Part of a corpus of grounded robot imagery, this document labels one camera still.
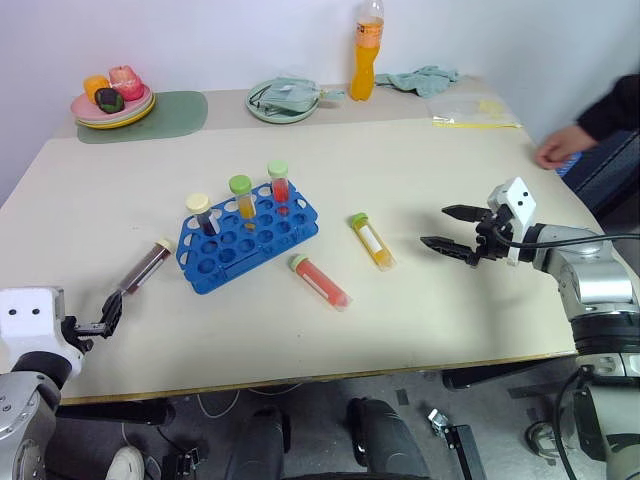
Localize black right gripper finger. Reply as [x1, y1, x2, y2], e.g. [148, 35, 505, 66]
[419, 235, 478, 266]
[440, 204, 489, 225]

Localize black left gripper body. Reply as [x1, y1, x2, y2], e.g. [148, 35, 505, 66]
[62, 314, 113, 354]

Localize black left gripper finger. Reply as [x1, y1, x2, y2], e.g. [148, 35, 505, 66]
[108, 293, 126, 337]
[98, 291, 117, 327]

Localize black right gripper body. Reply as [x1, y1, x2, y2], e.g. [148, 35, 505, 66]
[471, 206, 516, 269]

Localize dark red tube cream cap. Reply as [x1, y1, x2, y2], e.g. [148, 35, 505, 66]
[184, 193, 222, 237]
[116, 238, 177, 297]

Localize yellow tube green cap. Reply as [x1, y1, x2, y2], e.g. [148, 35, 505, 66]
[348, 212, 397, 273]

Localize red tube light green cap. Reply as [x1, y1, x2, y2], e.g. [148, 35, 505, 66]
[266, 159, 293, 217]
[286, 253, 355, 314]

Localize blue plastic test tube rack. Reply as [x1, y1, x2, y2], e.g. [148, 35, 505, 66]
[174, 183, 320, 297]

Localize orange tube green cap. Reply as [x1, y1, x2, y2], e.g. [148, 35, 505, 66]
[228, 174, 259, 234]

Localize person bare hand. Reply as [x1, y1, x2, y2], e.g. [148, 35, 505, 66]
[533, 124, 599, 171]

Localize clear plastic zip bag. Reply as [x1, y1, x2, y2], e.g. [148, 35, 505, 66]
[430, 93, 524, 131]

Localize small blue striped object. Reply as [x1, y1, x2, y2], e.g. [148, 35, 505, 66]
[554, 151, 584, 177]

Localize person leg dark striped trousers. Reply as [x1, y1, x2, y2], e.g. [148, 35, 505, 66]
[564, 128, 640, 222]

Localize white shoe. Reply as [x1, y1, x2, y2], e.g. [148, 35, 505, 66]
[105, 445, 147, 480]

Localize light green crumpled cloth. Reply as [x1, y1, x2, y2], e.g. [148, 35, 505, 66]
[374, 64, 461, 98]

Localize orange drink plastic bottle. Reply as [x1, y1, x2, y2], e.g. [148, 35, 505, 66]
[348, 0, 388, 103]

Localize yellow plate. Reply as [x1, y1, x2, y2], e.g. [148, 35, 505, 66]
[75, 94, 158, 131]

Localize dark rounded shape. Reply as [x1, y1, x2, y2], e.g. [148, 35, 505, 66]
[346, 396, 432, 480]
[225, 404, 293, 480]

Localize black stand leg with caster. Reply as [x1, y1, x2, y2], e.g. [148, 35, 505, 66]
[426, 407, 487, 480]

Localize pale green stacked plate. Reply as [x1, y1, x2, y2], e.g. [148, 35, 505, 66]
[74, 92, 156, 126]

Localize pink plate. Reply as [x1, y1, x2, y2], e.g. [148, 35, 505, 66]
[70, 83, 153, 122]

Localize green placemat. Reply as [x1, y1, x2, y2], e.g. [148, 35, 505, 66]
[75, 89, 210, 146]

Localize light green plate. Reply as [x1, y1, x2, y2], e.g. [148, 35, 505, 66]
[244, 78, 320, 125]

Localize dark purple green toy fruit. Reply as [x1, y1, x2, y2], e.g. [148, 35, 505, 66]
[94, 87, 126, 114]

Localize light green fabric pouch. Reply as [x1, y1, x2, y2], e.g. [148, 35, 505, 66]
[256, 75, 347, 115]

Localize orange toy fruit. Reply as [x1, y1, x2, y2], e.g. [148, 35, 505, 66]
[82, 74, 112, 105]

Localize pink toy peach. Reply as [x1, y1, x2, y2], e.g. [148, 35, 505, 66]
[107, 64, 146, 103]

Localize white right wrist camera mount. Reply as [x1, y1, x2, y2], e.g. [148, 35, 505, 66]
[486, 176, 540, 266]

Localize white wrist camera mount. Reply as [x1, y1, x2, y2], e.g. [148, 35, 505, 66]
[486, 176, 540, 266]
[0, 286, 87, 382]

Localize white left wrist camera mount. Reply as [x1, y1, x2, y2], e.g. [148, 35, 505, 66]
[0, 286, 87, 382]

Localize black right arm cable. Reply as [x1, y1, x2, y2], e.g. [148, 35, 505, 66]
[493, 227, 640, 250]

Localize black table frame bar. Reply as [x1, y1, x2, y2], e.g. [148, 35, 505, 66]
[441, 355, 582, 392]
[56, 398, 177, 427]

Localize white floor cable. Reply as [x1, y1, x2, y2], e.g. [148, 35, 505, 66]
[196, 388, 242, 420]

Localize black cable at robot body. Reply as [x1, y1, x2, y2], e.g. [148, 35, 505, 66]
[553, 366, 597, 480]

